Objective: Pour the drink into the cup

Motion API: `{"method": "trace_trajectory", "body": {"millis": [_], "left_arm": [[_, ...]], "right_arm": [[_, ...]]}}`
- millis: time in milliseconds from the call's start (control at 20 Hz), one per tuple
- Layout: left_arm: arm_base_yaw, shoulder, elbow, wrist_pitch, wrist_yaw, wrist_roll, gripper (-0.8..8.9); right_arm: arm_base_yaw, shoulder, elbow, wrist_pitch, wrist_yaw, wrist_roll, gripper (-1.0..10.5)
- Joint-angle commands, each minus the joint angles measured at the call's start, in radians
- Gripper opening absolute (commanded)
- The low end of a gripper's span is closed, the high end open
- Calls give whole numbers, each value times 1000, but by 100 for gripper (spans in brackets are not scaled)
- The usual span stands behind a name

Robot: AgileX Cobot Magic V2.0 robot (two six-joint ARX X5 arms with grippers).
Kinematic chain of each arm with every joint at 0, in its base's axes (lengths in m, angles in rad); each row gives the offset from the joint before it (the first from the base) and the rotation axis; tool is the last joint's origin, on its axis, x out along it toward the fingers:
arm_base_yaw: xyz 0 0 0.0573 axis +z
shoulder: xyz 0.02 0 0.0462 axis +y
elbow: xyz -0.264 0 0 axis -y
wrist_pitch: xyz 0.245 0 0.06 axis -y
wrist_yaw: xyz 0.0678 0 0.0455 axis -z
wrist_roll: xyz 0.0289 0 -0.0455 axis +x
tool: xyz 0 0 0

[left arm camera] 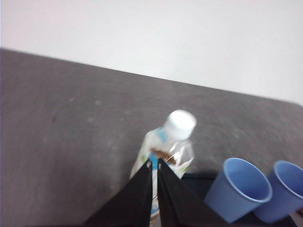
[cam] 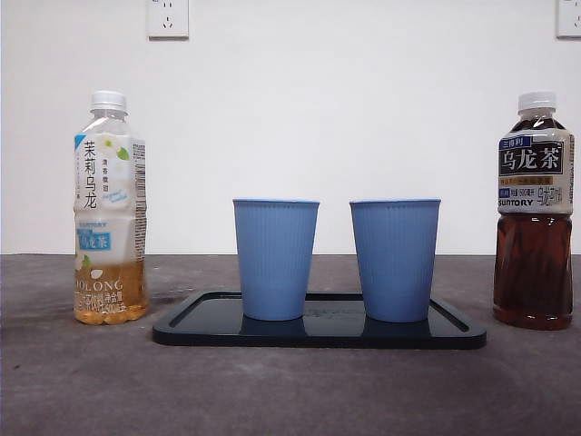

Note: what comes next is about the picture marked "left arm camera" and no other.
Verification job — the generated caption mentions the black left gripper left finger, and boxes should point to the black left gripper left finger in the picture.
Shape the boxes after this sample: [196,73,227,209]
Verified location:
[82,160,153,227]

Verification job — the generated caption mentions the white-label jasmine oolong tea bottle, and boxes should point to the white-label jasmine oolong tea bottle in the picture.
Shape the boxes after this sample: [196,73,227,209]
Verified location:
[129,110,197,220]

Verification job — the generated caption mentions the dark rectangular tray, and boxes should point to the dark rectangular tray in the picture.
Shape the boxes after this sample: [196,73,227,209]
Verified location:
[182,173,298,227]

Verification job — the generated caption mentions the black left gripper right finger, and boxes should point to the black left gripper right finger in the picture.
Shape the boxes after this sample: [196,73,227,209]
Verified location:
[157,158,228,227]

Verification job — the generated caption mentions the blue ribbed plastic cup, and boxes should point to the blue ribbed plastic cup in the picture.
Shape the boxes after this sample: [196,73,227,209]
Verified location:
[204,157,273,223]
[253,160,303,224]

